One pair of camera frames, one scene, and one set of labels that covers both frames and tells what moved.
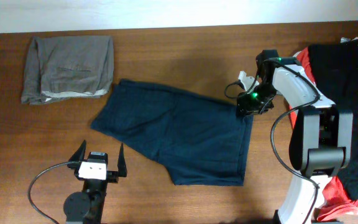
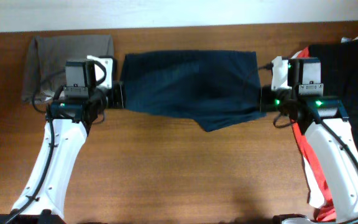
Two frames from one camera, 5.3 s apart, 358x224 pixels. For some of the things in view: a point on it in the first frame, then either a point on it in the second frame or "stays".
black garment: [347, 73] stays
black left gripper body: [112, 176] -> [118, 94]
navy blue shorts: [202, 142] -> [214, 86]
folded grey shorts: [68, 66] stays
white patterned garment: [342, 40] stays
